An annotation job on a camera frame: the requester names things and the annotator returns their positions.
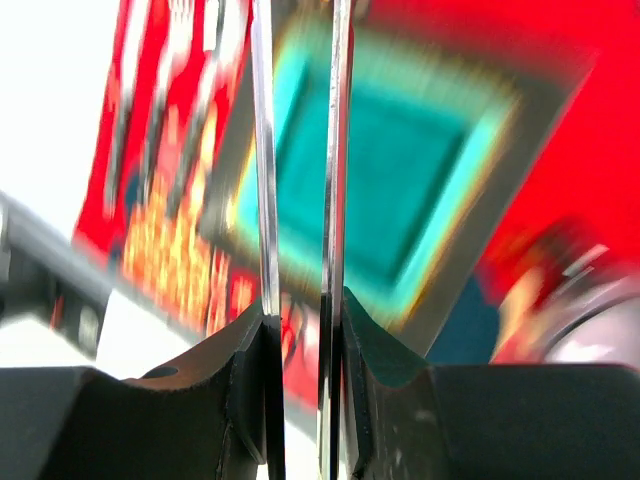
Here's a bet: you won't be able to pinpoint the patterned handle knife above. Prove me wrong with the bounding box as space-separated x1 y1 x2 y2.
103 0 150 219

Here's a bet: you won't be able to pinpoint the metal serving tongs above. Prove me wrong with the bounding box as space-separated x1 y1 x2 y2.
251 1 354 479

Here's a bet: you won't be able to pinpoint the red patterned placemat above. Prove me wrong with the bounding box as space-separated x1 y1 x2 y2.
74 1 639 364

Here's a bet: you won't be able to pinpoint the lilac mug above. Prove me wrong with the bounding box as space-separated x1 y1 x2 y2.
536 244 639 369

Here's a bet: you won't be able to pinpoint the patterned handle fork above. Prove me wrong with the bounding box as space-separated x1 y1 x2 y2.
137 1 195 205

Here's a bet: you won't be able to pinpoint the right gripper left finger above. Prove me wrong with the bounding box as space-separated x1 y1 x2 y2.
1 304 285 479

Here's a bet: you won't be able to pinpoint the teal square plate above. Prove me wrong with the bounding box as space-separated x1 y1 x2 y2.
197 19 601 359

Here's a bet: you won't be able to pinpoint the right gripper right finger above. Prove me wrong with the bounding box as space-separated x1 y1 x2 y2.
342 292 639 479

